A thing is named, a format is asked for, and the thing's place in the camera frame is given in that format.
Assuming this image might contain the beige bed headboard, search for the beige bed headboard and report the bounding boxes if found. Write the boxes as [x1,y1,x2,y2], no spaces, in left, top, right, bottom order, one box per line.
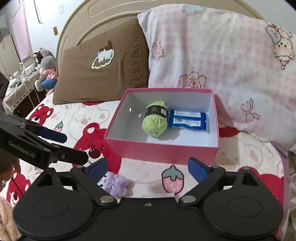
[55,0,266,70]

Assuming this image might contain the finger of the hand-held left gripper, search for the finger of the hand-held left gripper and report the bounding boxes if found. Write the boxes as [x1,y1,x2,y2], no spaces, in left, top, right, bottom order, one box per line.
[0,113,67,143]
[50,145,89,164]

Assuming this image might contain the white cable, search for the white cable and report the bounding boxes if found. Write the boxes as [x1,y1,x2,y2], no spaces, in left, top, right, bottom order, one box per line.
[23,72,40,106]

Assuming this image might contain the beige fuzzy blanket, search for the beige fuzzy blanket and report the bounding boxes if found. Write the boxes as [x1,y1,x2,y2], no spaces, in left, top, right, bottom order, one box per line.
[0,197,21,241]

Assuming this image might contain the pink curtain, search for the pink curtain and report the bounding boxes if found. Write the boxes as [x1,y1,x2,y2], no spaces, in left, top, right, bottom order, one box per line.
[10,1,34,61]

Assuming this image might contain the pink cardboard box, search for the pink cardboard box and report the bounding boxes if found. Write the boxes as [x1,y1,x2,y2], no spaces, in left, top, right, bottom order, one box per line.
[104,88,220,166]

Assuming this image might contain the bedside table with patterned cloth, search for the bedside table with patterned cloth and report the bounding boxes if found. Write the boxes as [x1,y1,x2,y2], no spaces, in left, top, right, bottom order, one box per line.
[2,70,47,116]

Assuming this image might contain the brown pillow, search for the brown pillow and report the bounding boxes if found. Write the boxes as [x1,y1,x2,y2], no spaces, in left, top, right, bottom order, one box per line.
[53,17,149,105]

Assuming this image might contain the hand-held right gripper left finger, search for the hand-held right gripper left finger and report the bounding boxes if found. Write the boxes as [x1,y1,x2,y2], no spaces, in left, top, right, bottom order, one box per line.
[32,158,118,207]

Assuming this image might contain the pink floral pillow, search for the pink floral pillow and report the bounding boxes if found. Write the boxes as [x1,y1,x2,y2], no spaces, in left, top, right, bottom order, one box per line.
[137,3,296,153]

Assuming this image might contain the grey plush toy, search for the grey plush toy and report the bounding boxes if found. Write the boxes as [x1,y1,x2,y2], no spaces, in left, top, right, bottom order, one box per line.
[35,47,58,92]

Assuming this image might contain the blue wipes packet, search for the blue wipes packet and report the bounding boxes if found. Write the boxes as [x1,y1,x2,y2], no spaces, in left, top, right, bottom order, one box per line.
[168,109,207,132]

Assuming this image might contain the bear printed blanket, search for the bear printed blanket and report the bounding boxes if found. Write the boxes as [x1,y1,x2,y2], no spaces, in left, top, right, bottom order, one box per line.
[0,93,289,241]

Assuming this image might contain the green yarn ball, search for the green yarn ball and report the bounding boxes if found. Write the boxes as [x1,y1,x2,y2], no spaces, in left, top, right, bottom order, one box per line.
[142,100,170,138]

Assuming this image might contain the purple plush toy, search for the purple plush toy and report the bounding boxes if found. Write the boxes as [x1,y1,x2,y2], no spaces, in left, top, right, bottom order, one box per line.
[97,171,134,197]

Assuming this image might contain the white wardrobe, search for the white wardrobe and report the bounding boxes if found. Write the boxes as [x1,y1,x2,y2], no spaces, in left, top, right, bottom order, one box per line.
[0,34,21,79]

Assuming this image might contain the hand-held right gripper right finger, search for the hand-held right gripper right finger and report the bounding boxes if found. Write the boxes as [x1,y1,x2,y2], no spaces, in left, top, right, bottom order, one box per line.
[179,157,270,206]

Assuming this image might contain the shiny beige quilt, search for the shiny beige quilt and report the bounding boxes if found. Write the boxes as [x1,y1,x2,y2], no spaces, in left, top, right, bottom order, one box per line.
[277,153,296,241]

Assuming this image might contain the black plush toy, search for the black plush toy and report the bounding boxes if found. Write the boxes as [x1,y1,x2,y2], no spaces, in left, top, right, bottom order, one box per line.
[32,51,45,70]

